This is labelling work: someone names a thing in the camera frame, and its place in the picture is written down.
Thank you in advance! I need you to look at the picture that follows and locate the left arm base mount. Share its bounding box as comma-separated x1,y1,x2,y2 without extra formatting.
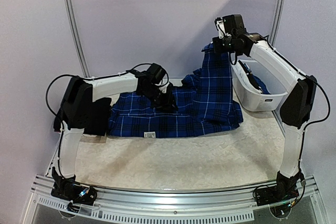
51,167,98,206

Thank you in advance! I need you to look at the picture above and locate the black t-shirt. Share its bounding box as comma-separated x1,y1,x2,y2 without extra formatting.
52,97,112,136

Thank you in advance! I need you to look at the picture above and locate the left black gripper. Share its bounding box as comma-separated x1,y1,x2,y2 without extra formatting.
141,86,179,113

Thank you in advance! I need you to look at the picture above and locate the blue plaid shirt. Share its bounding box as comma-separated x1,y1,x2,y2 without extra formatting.
107,43,244,138

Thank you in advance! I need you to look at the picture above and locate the wall metal profile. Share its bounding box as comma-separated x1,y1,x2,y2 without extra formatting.
268,0,285,45
64,0,90,77

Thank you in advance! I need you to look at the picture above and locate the right wall metal profile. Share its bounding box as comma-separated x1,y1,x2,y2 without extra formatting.
268,0,285,45

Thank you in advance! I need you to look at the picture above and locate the perforated metal front panel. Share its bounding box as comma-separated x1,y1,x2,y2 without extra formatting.
25,195,255,223

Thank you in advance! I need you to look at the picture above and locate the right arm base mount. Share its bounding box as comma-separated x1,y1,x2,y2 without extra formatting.
253,179,307,208

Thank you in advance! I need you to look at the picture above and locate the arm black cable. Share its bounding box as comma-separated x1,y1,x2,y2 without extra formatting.
45,62,170,180
228,35,331,183

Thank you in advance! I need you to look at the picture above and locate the left wall metal profile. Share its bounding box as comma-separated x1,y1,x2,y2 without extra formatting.
64,0,90,77

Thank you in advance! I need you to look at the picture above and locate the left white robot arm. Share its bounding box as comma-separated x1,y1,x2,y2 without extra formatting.
52,63,177,200

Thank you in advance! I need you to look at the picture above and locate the black garment in basket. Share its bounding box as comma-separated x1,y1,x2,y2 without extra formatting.
236,60,270,94

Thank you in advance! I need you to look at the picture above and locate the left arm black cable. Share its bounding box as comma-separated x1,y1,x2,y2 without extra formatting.
45,62,170,180

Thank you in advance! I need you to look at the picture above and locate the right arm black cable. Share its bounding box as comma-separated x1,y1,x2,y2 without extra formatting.
228,35,331,183

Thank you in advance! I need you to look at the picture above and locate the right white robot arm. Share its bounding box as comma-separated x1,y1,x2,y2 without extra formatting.
212,33,316,201

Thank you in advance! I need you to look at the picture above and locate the aluminium front rail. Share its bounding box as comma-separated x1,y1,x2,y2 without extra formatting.
30,174,319,209

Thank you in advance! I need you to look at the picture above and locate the white laundry basket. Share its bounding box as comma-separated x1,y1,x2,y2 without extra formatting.
232,60,288,112

